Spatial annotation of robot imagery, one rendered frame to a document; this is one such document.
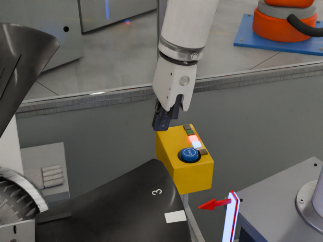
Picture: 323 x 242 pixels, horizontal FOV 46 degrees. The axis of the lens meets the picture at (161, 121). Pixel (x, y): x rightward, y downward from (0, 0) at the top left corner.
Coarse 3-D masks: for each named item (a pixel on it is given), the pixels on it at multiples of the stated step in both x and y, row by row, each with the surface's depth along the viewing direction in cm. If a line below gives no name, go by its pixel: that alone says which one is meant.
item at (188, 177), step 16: (176, 128) 99; (192, 128) 99; (160, 144) 96; (176, 144) 94; (192, 144) 94; (176, 160) 89; (208, 160) 89; (176, 176) 88; (192, 176) 89; (208, 176) 91; (192, 192) 92
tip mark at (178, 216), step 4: (172, 212) 60; (176, 212) 60; (180, 212) 60; (184, 212) 61; (168, 216) 60; (172, 216) 60; (176, 216) 60; (180, 216) 60; (184, 216) 60; (168, 220) 59; (172, 220) 59; (176, 220) 60; (180, 220) 60; (184, 220) 60
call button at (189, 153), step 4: (184, 148) 91; (188, 148) 91; (192, 148) 91; (184, 152) 89; (188, 152) 89; (192, 152) 89; (196, 152) 89; (184, 156) 88; (188, 156) 88; (192, 156) 88; (196, 156) 88; (188, 160) 88; (192, 160) 88
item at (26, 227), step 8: (8, 224) 59; (16, 224) 59; (24, 224) 59; (32, 224) 59; (0, 232) 58; (8, 232) 58; (16, 232) 58; (24, 232) 58; (32, 232) 58; (0, 240) 57; (8, 240) 57; (24, 240) 57; (32, 240) 57
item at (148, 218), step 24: (144, 168) 66; (96, 192) 63; (120, 192) 63; (144, 192) 62; (168, 192) 63; (48, 216) 60; (72, 216) 59; (96, 216) 59; (120, 216) 59; (144, 216) 59; (48, 240) 56; (72, 240) 56; (96, 240) 56; (120, 240) 56; (144, 240) 57; (168, 240) 58
